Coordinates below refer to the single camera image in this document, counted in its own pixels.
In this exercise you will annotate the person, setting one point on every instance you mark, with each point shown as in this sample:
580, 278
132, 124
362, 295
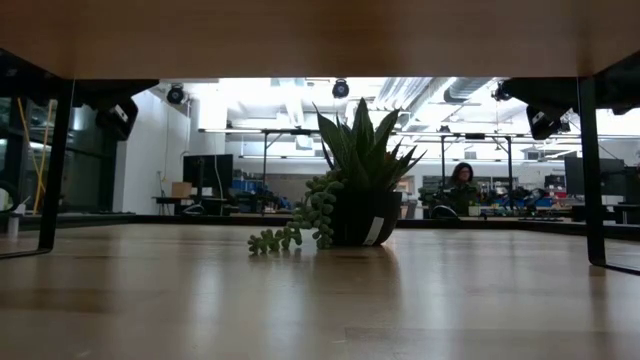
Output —
462, 174

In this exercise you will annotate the dark wide monitor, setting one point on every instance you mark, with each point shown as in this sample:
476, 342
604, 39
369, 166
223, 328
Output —
572, 177

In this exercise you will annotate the black ceiling lamp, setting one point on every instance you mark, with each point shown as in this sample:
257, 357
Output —
501, 92
340, 89
175, 94

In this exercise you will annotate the black computer monitor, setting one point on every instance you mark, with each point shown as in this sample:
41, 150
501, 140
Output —
207, 170

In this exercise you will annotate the black table edge frame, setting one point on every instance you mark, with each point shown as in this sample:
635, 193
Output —
200, 219

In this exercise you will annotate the cardboard box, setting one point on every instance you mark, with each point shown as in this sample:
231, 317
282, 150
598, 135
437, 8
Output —
181, 189

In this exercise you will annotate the small white cylinder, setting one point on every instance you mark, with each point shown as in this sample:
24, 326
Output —
13, 226

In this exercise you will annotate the wooden shelf with black legs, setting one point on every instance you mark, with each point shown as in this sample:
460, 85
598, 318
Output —
320, 40

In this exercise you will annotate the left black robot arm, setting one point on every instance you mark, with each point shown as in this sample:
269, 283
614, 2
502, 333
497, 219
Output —
110, 90

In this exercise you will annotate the succulent plant in black pot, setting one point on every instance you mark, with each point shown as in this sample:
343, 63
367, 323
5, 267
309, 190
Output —
365, 215

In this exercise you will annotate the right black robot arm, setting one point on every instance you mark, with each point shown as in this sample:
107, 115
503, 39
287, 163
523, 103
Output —
550, 92

